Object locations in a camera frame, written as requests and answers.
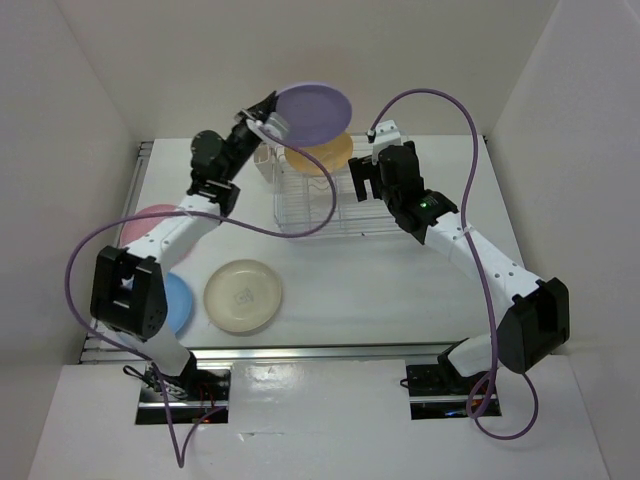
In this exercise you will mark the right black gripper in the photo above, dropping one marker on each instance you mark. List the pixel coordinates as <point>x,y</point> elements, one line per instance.
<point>362,169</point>

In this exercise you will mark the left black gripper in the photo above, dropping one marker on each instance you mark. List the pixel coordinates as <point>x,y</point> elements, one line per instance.
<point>260,108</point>

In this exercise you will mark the yellow plastic plate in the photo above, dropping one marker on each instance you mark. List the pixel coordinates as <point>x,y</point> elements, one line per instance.
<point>333,155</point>

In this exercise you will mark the purple plastic plate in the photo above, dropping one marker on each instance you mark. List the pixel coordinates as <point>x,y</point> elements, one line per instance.
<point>316,113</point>

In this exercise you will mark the pink plastic plate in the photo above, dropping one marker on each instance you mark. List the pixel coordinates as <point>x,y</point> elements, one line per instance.
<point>134,230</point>

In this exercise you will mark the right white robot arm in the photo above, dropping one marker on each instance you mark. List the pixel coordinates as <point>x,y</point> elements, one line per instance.
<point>531,315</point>

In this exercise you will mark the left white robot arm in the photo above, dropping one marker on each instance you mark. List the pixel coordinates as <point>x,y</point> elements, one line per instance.
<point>128,293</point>

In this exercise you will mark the cream cutlery holder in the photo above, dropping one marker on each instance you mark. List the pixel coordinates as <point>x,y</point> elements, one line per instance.
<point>263,161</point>

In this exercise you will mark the cream plastic plate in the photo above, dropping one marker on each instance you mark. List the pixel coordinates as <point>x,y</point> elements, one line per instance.
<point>242,296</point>

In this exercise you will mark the blue plastic plate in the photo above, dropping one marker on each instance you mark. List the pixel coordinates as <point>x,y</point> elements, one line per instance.
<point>180,302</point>

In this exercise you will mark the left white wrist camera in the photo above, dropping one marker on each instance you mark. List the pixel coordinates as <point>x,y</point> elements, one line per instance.
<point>273,131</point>

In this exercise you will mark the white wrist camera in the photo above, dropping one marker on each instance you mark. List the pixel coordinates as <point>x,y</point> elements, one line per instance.
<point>384,134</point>
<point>273,131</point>

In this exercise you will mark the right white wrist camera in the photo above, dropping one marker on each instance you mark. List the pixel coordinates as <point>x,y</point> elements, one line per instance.
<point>384,134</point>

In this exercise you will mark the white wire dish rack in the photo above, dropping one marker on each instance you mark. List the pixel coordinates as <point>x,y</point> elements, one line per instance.
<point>302,201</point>

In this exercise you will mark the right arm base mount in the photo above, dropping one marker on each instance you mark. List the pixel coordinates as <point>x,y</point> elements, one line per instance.
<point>433,380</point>

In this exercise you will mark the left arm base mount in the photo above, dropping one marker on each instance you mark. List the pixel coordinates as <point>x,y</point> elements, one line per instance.
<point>211,388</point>

